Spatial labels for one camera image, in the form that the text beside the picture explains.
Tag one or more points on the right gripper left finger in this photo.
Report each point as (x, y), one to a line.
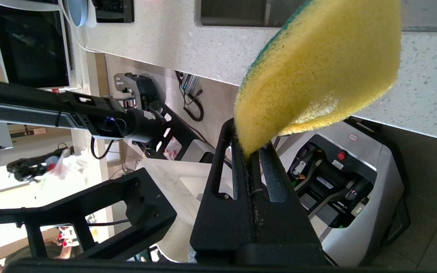
(218, 227)

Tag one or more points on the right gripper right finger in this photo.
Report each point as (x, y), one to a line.
(283, 227)

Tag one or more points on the yellow sponge green backing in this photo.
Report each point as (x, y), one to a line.
(317, 76)

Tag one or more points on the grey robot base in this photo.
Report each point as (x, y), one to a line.
(378, 178)

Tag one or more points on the grey background robot base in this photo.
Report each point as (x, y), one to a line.
(135, 91)

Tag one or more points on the stainless steel sink basin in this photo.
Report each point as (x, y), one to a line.
(233, 13)

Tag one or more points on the bystander hand red nails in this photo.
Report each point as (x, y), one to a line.
(65, 237)

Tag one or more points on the black induction cooktop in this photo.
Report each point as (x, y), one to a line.
(112, 9)

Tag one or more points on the pale blue round dish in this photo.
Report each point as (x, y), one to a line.
(77, 11)

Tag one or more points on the black glass oven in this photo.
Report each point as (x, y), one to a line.
(29, 41)

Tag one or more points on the black background robot frame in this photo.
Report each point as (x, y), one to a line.
(176, 125)

